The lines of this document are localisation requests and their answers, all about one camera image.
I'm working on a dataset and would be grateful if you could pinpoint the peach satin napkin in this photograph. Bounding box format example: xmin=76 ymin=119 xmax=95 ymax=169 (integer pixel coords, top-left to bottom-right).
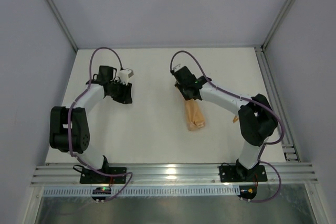
xmin=184 ymin=100 xmax=206 ymax=131

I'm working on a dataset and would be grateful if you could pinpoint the orange plastic knife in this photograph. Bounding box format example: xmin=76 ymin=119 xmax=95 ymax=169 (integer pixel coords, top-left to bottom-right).
xmin=233 ymin=115 xmax=239 ymax=123

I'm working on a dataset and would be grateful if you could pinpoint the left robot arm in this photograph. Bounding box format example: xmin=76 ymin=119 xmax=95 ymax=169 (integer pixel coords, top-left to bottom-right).
xmin=49 ymin=66 xmax=134 ymax=177

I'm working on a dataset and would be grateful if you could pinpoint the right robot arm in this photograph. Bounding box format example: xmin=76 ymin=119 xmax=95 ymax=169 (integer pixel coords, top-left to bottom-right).
xmin=170 ymin=65 xmax=278 ymax=181

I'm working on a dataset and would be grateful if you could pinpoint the left controller board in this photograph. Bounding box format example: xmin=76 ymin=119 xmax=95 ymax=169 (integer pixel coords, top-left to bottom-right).
xmin=91 ymin=187 xmax=111 ymax=202

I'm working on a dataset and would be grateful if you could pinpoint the controller board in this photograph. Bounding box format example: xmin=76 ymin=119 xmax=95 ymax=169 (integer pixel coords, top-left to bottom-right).
xmin=238 ymin=186 xmax=257 ymax=202
xmin=91 ymin=187 xmax=111 ymax=202

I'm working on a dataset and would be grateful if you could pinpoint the right controller board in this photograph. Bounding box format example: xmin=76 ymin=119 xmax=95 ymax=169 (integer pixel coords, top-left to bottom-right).
xmin=238 ymin=186 xmax=257 ymax=202

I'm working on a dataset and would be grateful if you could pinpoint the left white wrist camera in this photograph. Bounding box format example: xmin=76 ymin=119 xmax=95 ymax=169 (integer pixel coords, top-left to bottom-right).
xmin=118 ymin=68 xmax=134 ymax=84

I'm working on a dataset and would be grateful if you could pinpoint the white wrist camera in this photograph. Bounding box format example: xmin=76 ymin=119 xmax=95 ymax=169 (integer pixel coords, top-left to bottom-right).
xmin=118 ymin=68 xmax=134 ymax=84
xmin=170 ymin=64 xmax=183 ymax=74

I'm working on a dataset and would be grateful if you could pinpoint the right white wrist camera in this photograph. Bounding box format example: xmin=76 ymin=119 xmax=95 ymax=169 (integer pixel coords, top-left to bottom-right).
xmin=170 ymin=64 xmax=183 ymax=74

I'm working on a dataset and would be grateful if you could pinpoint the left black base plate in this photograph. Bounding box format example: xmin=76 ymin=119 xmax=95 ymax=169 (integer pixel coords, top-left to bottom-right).
xmin=79 ymin=167 xmax=127 ymax=184

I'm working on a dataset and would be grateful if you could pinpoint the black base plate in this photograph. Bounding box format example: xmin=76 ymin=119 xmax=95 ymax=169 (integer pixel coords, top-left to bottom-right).
xmin=79 ymin=167 xmax=127 ymax=184
xmin=218 ymin=162 xmax=268 ymax=183

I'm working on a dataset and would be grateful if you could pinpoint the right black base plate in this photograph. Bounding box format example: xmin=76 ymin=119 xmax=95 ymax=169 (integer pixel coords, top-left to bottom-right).
xmin=218 ymin=162 xmax=268 ymax=183

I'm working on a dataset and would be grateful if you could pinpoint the left aluminium corner post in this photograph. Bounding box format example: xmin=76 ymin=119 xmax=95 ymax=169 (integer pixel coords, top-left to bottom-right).
xmin=44 ymin=0 xmax=79 ymax=52

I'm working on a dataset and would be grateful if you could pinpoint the aluminium corner post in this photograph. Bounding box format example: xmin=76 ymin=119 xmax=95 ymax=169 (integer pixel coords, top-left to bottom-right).
xmin=261 ymin=0 xmax=296 ymax=51
xmin=44 ymin=0 xmax=79 ymax=52

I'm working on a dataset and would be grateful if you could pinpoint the slotted grey cable duct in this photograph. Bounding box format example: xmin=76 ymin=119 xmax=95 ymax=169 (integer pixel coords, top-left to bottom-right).
xmin=43 ymin=184 xmax=239 ymax=198

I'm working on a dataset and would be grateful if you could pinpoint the aluminium front rail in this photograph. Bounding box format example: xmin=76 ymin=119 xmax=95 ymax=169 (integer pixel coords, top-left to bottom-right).
xmin=30 ymin=162 xmax=318 ymax=186

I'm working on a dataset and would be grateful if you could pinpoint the right aluminium side rail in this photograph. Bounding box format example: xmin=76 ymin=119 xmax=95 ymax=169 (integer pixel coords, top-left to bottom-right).
xmin=254 ymin=46 xmax=301 ymax=163

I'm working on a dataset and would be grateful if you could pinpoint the right aluminium corner post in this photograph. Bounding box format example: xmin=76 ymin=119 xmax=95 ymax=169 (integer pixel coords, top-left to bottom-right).
xmin=261 ymin=0 xmax=296 ymax=51

